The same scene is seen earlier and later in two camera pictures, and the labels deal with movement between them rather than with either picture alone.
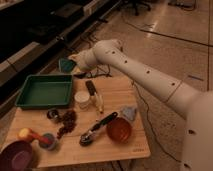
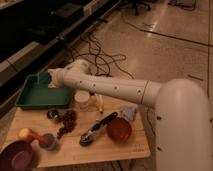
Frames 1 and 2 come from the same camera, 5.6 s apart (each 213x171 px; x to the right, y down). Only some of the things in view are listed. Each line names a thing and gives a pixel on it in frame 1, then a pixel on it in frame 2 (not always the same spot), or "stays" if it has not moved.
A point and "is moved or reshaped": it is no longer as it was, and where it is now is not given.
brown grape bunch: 69,118 stays
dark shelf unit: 36,34 stays
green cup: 65,65 is moved or reshaped
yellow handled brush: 93,93 stays
